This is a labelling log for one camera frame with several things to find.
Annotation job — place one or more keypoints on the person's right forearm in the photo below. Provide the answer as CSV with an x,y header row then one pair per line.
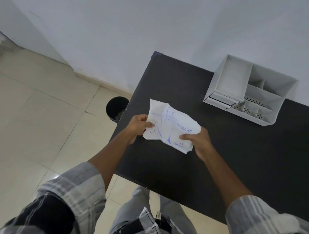
x,y
225,176

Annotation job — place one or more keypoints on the grey trousers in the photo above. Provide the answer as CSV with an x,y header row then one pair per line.
x,y
142,207

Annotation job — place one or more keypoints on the person's right thumb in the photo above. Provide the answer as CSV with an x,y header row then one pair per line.
x,y
187,137

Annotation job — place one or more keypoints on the person's right hand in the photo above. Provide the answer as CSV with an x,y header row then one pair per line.
x,y
200,142

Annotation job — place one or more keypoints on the white plastic glove packet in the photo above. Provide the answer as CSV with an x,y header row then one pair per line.
x,y
170,125

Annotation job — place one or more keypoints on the person's left forearm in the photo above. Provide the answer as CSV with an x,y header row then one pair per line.
x,y
113,156

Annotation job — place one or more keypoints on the black table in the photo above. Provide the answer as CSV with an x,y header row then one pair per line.
x,y
217,135

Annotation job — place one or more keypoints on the white desk organizer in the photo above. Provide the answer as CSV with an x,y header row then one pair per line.
x,y
251,89

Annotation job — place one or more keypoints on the person's left thumb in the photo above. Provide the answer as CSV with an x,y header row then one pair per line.
x,y
149,125

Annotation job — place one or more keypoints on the plaid shirt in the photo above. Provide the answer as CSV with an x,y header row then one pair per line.
x,y
67,200

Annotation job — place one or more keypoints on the person's left hand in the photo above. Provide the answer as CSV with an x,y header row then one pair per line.
x,y
135,126

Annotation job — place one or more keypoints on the black round waste bin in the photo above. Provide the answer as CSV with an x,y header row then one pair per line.
x,y
115,107

